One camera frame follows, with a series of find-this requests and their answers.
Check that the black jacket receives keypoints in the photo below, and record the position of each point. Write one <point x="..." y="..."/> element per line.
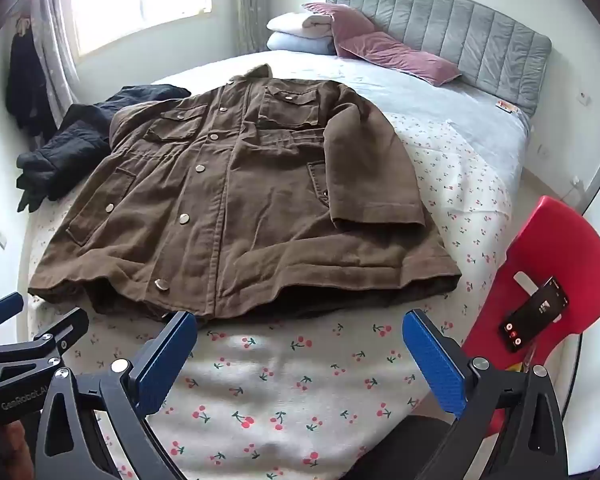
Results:
<point x="75" y="145"/>

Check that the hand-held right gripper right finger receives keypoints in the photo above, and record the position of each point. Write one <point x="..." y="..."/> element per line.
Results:
<point x="434" y="365"/>

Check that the white folded blanket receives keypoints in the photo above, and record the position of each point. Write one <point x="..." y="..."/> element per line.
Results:
<point x="300" y="25"/>

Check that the window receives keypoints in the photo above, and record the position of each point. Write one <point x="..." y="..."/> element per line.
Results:
<point x="140" y="0"/>

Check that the bed with light blue sheet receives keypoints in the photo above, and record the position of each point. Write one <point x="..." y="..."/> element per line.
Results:
<point x="420" y="95"/>

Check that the person's dark trouser leg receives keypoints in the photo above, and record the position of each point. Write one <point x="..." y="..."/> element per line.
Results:
<point x="405" y="450"/>

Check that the sheer white curtain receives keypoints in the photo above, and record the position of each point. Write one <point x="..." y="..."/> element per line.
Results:
<point x="55" y="45"/>

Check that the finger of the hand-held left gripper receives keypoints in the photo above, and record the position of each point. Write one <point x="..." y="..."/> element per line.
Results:
<point x="5" y="307"/>
<point x="69" y="326"/>

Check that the black smartphone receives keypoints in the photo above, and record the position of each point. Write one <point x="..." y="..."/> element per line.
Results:
<point x="535" y="312"/>

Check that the pink velvet pillow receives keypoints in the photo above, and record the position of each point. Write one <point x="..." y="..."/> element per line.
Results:
<point x="345" y="22"/>
<point x="400" y="57"/>

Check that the brown jacket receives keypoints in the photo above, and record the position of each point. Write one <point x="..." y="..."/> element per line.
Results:
<point x="240" y="200"/>

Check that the white wall socket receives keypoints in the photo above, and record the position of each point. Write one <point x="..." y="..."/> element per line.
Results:
<point x="575" y="180"/>
<point x="585" y="98"/>
<point x="544" y="150"/>

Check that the red plastic chair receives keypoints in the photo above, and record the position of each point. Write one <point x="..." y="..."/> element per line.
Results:
<point x="555" y="240"/>

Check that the grey padded headboard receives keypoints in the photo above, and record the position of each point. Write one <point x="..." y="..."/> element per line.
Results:
<point x="460" y="30"/>

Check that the grey patterned curtain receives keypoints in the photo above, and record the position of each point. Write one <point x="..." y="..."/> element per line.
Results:
<point x="250" y="5"/>

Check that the dark hanging clothes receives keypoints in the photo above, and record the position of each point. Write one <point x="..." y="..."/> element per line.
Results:
<point x="27" y="85"/>

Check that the small orange packet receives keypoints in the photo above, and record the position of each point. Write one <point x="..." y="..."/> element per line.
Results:
<point x="506" y="106"/>

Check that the light blue folded blanket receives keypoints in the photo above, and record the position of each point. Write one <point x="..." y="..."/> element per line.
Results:
<point x="300" y="43"/>

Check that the white wall switch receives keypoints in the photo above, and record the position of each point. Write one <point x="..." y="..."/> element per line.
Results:
<point x="0" y="240"/>

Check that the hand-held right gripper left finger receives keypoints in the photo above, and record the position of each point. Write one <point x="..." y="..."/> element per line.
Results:
<point x="166" y="360"/>

